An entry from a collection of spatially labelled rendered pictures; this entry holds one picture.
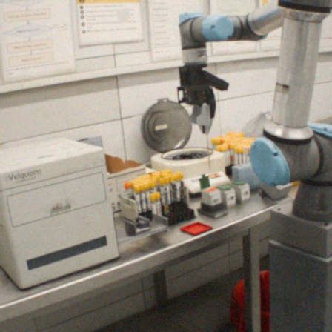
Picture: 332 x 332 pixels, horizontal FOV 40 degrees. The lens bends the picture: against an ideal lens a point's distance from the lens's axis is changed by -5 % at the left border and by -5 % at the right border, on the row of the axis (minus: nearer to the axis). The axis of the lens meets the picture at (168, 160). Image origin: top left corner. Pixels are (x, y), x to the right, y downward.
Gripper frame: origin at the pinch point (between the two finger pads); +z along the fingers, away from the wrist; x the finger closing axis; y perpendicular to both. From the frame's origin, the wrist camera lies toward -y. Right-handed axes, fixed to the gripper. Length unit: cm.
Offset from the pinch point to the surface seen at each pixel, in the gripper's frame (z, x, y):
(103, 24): -37, -57, -1
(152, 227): 22.9, 2.9, 25.2
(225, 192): 21.2, 0.7, -5.3
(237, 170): 17.8, -5.3, -17.0
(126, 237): 22.9, 3.6, 34.3
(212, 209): 24.3, 2.4, 2.3
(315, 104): 12, -53, -130
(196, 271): 80, -56, -35
